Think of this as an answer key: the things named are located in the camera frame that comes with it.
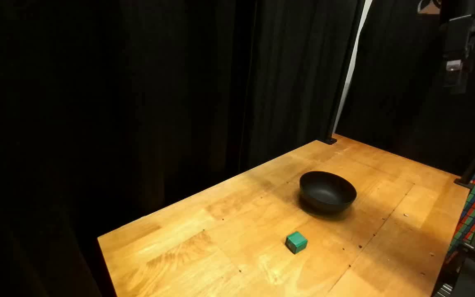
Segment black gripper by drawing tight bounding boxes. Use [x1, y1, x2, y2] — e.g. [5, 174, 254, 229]
[437, 0, 475, 95]

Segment black bowl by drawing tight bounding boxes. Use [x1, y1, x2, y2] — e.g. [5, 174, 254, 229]
[299, 169, 358, 215]

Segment green cube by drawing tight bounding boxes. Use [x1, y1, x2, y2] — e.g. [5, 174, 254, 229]
[284, 229, 310, 255]

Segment white pole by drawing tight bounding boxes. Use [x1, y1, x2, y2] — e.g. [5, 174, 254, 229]
[330, 0, 375, 138]

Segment black clamp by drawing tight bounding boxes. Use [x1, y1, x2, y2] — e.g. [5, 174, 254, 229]
[318, 133, 340, 146]

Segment black curtain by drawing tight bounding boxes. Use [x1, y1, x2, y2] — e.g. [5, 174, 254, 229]
[0, 0, 475, 297]

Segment black equipment with red cable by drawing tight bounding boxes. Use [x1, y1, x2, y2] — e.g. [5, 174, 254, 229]
[431, 229, 475, 297]

